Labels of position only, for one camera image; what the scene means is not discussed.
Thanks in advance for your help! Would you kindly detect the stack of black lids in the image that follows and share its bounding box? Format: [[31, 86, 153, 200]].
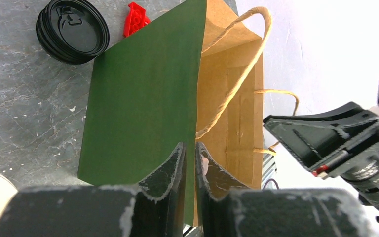
[[36, 0, 110, 65]]

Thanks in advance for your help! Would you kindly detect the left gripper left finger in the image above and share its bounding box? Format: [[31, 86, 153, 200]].
[[0, 143, 186, 237]]

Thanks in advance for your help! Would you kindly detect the green paper bag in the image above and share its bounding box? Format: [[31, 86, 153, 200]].
[[77, 0, 300, 226]]

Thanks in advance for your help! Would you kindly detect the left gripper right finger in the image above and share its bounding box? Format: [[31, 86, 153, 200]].
[[195, 142, 376, 237]]

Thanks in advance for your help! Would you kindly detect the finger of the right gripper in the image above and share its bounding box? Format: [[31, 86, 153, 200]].
[[263, 102, 379, 172]]

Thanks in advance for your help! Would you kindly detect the red plastic holder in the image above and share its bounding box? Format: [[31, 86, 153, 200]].
[[123, 2, 151, 37]]

